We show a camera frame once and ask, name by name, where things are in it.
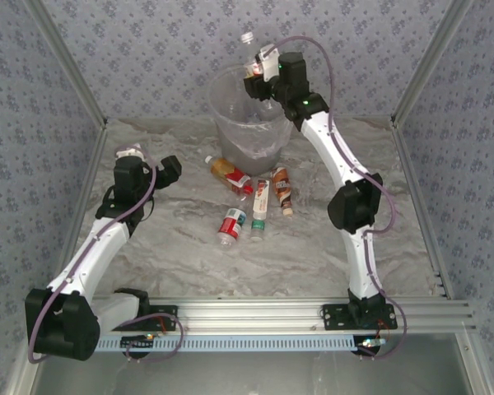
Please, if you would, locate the slender white red bottle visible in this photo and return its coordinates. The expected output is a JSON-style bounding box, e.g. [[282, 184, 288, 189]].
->
[[252, 179, 272, 222]]

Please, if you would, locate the clear bottle red white label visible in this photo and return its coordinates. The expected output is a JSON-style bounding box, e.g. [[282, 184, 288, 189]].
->
[[240, 31, 277, 115]]

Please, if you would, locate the orange juice bottle red label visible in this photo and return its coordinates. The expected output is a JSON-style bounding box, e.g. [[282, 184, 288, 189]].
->
[[204, 155, 255, 195]]

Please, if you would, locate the brown chocolate drink bottle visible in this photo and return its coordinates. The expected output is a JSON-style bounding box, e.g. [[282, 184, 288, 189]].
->
[[270, 166, 295, 218]]

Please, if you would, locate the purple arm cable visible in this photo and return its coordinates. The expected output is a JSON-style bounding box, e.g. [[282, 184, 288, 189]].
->
[[27, 142, 185, 365], [267, 35, 408, 362]]

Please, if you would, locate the small circuit board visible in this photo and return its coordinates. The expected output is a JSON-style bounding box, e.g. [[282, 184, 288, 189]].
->
[[356, 335, 387, 356], [121, 333, 156, 350]]

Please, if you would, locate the clear plastic bin with liner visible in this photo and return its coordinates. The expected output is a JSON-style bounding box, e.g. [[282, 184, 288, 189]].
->
[[208, 65, 294, 177]]

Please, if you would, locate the aluminium side rail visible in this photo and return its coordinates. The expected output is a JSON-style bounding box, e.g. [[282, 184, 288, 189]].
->
[[390, 118, 454, 297]]

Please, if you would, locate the aluminium frame post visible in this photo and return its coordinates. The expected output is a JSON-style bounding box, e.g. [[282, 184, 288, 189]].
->
[[390, 0, 474, 128], [24, 0, 108, 128]]

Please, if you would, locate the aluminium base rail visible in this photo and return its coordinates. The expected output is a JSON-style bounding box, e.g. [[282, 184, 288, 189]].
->
[[94, 298, 478, 333]]

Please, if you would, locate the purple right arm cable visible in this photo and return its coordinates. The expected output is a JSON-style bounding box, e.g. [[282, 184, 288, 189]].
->
[[267, 35, 408, 362]]

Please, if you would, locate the clear bottle large red label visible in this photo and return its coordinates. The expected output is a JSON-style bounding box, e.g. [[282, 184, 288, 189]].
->
[[217, 207, 248, 248]]

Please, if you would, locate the white slotted cable duct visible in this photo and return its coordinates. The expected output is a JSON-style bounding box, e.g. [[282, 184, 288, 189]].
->
[[94, 333, 357, 353]]

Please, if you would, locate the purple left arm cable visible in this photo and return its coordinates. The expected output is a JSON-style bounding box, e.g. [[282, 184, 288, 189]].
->
[[27, 142, 185, 365]]

